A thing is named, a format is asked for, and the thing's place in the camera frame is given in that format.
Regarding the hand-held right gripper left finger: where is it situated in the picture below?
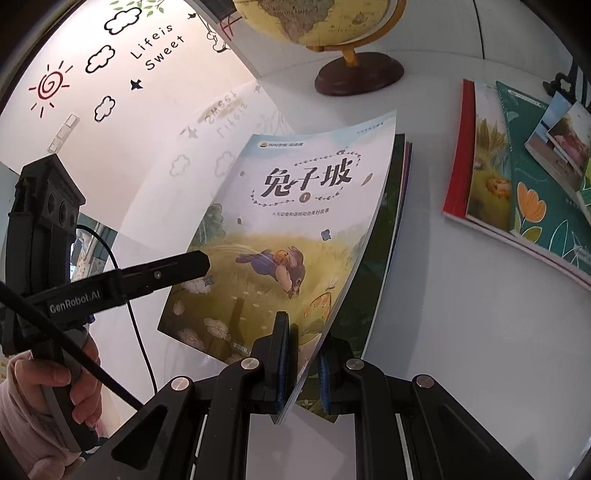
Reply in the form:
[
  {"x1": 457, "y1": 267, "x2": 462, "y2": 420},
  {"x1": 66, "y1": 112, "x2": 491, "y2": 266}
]
[{"x1": 81, "y1": 312, "x2": 291, "y2": 480}]

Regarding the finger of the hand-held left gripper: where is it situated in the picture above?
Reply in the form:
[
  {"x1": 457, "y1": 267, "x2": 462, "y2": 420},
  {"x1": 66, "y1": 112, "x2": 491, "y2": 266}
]
[{"x1": 113, "y1": 250, "x2": 212, "y2": 302}]

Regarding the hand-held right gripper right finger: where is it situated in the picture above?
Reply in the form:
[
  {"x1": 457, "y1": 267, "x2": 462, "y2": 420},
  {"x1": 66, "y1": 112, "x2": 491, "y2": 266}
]
[{"x1": 320, "y1": 339, "x2": 532, "y2": 480}]

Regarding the rabbit meadow cover book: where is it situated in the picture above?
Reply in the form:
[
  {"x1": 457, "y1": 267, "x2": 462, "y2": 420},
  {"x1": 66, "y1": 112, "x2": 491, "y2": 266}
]
[{"x1": 157, "y1": 110, "x2": 399, "y2": 425}]

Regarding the red fairy tale book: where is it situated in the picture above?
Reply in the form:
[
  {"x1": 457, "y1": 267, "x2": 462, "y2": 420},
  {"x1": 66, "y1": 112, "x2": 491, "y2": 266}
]
[{"x1": 442, "y1": 78, "x2": 591, "y2": 294}]

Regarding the person's left forearm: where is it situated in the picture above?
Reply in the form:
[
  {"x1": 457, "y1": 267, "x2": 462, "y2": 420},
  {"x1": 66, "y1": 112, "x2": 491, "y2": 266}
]
[{"x1": 0, "y1": 369, "x2": 86, "y2": 469}]

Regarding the person's left hand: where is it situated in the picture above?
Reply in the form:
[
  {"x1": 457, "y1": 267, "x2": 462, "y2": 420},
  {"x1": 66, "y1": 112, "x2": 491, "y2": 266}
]
[{"x1": 7, "y1": 342, "x2": 101, "y2": 426}]

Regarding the dark forest cover book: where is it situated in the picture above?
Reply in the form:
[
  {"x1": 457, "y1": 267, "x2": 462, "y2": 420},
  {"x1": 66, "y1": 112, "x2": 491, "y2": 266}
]
[{"x1": 295, "y1": 134, "x2": 413, "y2": 424}]

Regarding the green tulip cover book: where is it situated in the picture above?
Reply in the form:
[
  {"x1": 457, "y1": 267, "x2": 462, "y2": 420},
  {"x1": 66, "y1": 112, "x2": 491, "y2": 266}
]
[{"x1": 496, "y1": 80, "x2": 591, "y2": 273}]

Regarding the hedgehog grass cover book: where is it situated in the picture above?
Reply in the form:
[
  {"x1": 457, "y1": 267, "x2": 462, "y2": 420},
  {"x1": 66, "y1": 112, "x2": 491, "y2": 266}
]
[{"x1": 465, "y1": 80, "x2": 591, "y2": 275}]

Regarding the small photo cover book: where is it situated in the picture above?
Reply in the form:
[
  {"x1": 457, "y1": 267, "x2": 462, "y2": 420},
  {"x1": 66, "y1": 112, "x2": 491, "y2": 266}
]
[
  {"x1": 547, "y1": 102, "x2": 591, "y2": 192},
  {"x1": 524, "y1": 90, "x2": 575, "y2": 163}
]

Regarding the black carved fan stand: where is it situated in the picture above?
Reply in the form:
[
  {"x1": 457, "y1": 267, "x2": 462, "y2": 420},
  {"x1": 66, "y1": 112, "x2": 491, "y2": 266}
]
[{"x1": 542, "y1": 60, "x2": 591, "y2": 109}]

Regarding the black cable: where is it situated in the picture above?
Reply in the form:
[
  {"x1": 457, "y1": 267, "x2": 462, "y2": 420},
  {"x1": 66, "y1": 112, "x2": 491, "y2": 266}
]
[
  {"x1": 0, "y1": 281, "x2": 145, "y2": 409},
  {"x1": 75, "y1": 224, "x2": 157, "y2": 395}
]

